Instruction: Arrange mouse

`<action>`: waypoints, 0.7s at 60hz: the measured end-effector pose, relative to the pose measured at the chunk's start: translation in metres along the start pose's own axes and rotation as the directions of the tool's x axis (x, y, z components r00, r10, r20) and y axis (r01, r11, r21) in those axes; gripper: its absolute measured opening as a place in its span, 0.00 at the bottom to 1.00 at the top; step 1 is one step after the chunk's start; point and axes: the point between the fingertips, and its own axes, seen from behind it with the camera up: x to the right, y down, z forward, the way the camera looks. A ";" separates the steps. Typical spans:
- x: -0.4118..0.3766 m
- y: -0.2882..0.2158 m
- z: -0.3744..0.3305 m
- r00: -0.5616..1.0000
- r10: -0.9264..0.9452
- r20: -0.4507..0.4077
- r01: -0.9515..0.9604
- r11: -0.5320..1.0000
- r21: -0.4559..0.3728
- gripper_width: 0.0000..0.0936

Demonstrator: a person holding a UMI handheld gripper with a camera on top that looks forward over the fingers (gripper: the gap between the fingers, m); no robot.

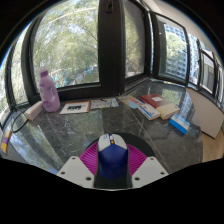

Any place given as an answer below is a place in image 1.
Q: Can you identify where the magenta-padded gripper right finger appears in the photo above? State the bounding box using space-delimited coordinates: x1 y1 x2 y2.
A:
126 143 170 189

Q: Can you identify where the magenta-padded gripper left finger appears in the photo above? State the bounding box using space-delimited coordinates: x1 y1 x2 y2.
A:
56 143 101 189

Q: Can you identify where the blue and white computer mouse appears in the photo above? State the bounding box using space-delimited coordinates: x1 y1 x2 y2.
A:
97 133 129 180

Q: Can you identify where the blue and white box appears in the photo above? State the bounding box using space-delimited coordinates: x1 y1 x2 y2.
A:
168 113 191 135

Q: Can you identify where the beige book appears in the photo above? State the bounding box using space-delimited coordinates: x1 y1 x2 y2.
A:
155 102 181 121

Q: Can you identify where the white card with dark picture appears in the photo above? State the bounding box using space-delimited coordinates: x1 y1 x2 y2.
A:
59 100 92 115

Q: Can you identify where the colourful thin booklet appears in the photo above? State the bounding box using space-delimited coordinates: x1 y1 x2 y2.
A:
118 95 145 110

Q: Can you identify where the pale printed leaflet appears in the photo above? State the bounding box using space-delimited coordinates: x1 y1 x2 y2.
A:
89 97 119 110

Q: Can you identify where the orange and white box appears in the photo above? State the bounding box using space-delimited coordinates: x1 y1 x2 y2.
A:
24 100 44 122

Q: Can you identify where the purple detergent bottle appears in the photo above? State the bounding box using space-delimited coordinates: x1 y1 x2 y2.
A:
38 65 62 113

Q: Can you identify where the black cable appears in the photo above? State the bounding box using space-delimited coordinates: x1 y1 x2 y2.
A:
9 108 30 134

